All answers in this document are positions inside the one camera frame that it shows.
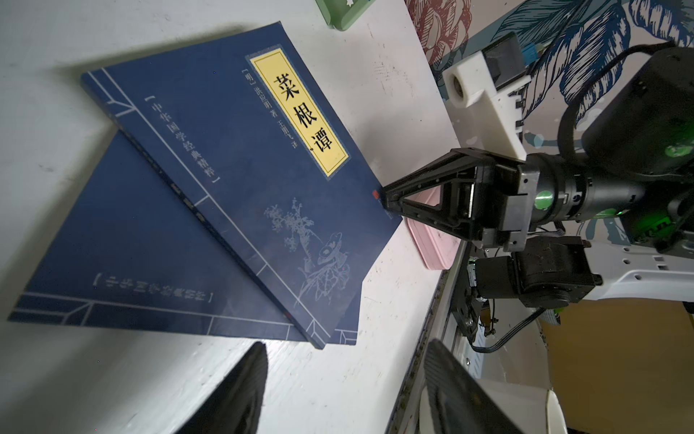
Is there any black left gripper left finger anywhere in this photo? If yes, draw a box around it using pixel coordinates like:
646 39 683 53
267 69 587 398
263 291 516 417
177 342 269 434

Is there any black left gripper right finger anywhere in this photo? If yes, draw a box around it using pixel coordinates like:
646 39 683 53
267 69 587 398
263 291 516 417
424 340 521 434

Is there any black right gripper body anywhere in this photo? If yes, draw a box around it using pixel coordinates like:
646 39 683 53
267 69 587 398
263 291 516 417
441 159 575 252

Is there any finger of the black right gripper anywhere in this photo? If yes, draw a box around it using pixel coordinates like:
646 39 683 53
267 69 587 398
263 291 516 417
381 198 472 239
381 148 497 203

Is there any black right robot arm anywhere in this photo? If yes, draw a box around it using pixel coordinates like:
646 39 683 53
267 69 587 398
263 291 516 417
381 41 693 318

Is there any pink plastic tray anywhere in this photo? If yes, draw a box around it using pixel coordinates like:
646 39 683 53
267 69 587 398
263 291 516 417
405 218 461 271

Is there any white ceramic mug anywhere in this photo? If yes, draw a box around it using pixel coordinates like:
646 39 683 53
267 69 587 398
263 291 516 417
478 379 569 434

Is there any dark blue book under cartoon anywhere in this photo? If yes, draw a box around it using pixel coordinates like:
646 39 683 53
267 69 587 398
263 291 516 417
7 129 363 346

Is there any green wooden shelf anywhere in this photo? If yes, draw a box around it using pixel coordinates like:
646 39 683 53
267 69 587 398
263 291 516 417
316 0 373 32

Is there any dark blue rightmost book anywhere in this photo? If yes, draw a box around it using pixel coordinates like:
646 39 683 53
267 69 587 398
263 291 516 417
81 23 400 349

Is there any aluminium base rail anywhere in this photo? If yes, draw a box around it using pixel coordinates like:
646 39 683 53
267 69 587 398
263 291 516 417
385 242 484 433

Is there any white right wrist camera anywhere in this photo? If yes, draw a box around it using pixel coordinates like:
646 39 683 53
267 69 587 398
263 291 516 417
443 33 531 161

